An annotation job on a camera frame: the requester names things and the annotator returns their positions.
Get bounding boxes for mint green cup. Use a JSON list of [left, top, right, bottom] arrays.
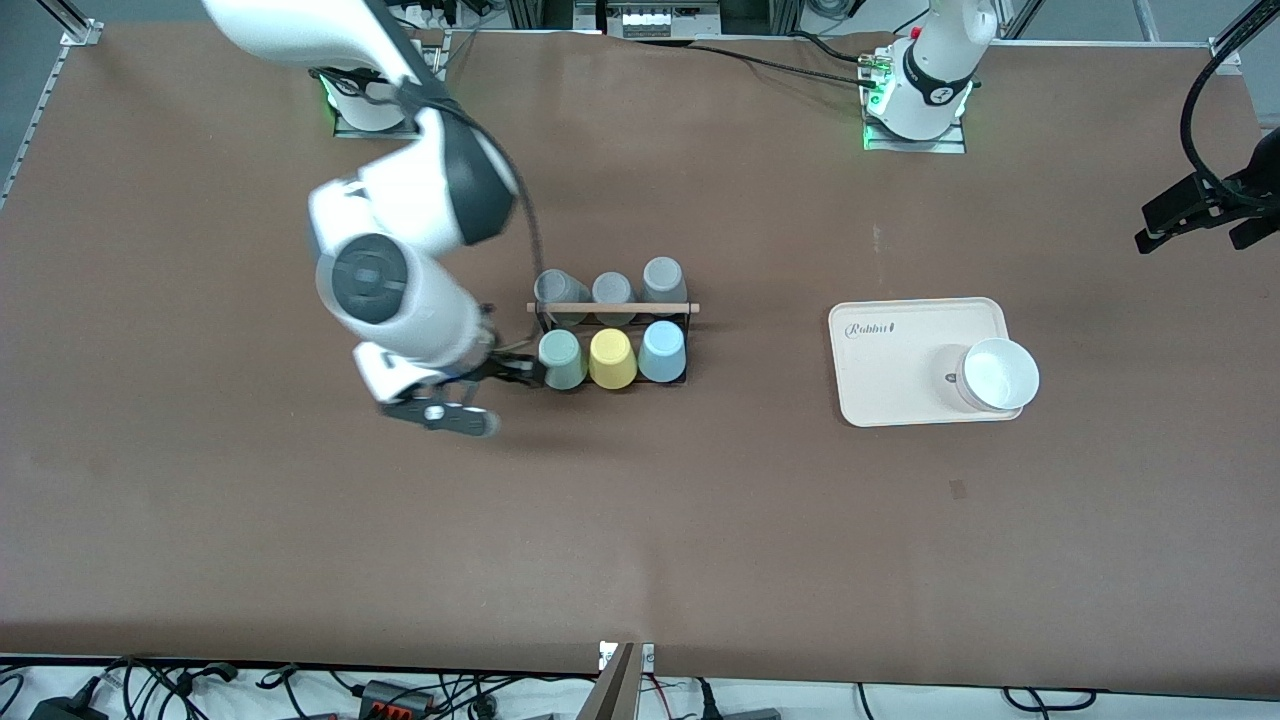
[[538, 330, 589, 391]]

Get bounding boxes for light blue cup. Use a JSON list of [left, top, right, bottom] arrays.
[[637, 320, 689, 385]]

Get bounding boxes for grey cup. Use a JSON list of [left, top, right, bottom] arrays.
[[533, 268, 593, 327], [641, 257, 689, 306], [592, 272, 635, 327]]

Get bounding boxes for yellow cup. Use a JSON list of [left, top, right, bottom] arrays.
[[587, 328, 639, 391]]

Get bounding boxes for white bowl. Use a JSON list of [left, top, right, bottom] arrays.
[[955, 338, 1041, 413]]

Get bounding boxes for beige tray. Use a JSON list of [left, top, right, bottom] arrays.
[[828, 297, 1023, 429]]

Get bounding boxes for grey power strip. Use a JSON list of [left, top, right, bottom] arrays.
[[605, 0, 721, 39]]

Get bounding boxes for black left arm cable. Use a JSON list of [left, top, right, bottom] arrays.
[[1180, 35, 1280, 201]]

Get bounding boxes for black wire cup rack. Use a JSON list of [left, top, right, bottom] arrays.
[[527, 298, 701, 389]]

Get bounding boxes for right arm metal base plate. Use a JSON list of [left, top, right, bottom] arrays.
[[333, 30, 448, 139]]

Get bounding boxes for aluminium profile post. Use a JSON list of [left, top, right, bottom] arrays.
[[575, 642, 656, 720]]

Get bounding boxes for tangled black floor cables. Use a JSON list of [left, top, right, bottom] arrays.
[[0, 655, 346, 720]]

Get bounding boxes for black table cable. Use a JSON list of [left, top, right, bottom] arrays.
[[640, 38, 891, 89]]

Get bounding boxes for aluminium table rail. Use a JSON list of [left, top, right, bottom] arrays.
[[0, 0, 103, 211]]

